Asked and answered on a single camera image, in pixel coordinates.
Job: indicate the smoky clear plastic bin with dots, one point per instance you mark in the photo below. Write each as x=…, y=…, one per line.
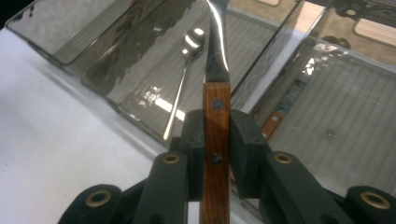
x=68, y=28
x=342, y=124
x=146, y=71

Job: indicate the metal spoon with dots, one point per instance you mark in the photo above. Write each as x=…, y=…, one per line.
x=193, y=42

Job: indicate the white table cover sheet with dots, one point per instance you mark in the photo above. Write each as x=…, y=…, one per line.
x=46, y=130

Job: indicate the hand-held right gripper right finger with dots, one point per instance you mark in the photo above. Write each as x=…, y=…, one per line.
x=247, y=149

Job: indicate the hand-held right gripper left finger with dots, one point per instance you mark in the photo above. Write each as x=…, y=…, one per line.
x=194, y=149

